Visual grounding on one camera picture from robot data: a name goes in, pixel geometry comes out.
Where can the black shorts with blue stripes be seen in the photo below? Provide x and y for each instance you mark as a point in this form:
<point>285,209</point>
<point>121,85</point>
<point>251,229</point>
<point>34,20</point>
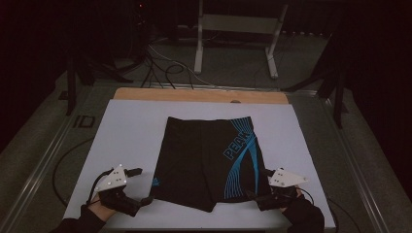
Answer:
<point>194,161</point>

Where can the black tripod stand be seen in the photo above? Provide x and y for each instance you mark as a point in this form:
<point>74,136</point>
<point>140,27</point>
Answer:
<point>71,84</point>

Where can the dark equipment rack red light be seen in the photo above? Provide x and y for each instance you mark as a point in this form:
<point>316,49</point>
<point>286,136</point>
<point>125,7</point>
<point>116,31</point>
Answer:
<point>139,29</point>

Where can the black slanted stand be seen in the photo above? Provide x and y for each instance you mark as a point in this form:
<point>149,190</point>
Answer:
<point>338,97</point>

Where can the white table mat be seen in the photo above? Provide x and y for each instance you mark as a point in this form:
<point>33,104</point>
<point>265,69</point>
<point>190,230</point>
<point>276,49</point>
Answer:
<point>129,136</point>

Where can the grey metal stand frame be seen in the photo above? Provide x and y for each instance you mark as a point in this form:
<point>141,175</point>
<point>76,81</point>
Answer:
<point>239,23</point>

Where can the person's left hand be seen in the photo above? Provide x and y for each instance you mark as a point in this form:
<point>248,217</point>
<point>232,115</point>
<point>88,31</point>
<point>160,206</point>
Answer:
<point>100,210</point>

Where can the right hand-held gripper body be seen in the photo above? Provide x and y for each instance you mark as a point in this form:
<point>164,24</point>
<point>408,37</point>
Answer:
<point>285,178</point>

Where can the aluminium floor rail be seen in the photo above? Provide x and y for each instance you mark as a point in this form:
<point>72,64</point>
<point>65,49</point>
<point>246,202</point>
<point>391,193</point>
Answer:
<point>39,168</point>
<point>226,86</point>
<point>353,168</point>

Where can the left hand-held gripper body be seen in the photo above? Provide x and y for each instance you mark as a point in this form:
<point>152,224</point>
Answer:
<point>111,181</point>

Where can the person's right hand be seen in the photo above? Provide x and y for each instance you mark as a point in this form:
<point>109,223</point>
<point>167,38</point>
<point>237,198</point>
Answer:
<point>293,202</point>

